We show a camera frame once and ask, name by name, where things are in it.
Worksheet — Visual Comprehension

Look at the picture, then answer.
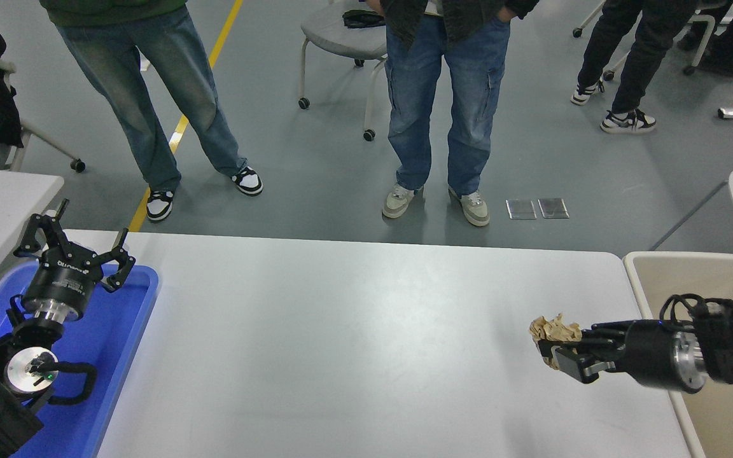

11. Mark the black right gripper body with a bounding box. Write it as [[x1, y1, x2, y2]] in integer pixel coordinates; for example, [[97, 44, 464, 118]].
[[621, 318, 678, 390]]

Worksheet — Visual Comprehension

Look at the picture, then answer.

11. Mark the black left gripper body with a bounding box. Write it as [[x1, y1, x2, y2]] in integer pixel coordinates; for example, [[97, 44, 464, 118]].
[[22, 252, 105, 314]]

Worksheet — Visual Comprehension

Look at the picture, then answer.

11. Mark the tan paper ball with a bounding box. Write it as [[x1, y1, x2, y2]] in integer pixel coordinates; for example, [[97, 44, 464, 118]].
[[529, 312, 583, 371]]

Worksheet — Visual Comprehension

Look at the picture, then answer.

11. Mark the blue plastic tray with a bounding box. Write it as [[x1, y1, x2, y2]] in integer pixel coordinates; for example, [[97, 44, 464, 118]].
[[0, 261, 160, 458]]

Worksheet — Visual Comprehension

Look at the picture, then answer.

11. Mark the large pale bin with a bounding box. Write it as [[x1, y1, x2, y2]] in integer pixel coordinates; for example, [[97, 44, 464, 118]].
[[623, 251, 733, 458]]

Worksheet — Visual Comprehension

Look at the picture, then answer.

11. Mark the white-framed wheeled chair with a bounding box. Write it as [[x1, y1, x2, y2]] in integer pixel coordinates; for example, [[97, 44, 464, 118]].
[[0, 62, 86, 172]]

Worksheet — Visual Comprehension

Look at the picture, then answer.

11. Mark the metal floor plate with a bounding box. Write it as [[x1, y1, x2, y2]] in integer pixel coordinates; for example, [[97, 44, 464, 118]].
[[506, 199, 538, 221], [538, 198, 569, 220]]

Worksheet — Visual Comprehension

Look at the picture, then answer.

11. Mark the white-legged wheeled chair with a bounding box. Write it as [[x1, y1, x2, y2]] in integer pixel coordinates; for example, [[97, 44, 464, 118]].
[[572, 0, 733, 81]]

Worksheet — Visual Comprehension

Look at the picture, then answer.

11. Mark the grey wheeled chair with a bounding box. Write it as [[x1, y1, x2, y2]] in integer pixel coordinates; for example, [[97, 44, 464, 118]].
[[298, 0, 387, 142]]

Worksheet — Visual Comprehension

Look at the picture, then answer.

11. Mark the small black pouch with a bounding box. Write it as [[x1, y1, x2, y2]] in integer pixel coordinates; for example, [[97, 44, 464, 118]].
[[342, 8, 385, 29]]

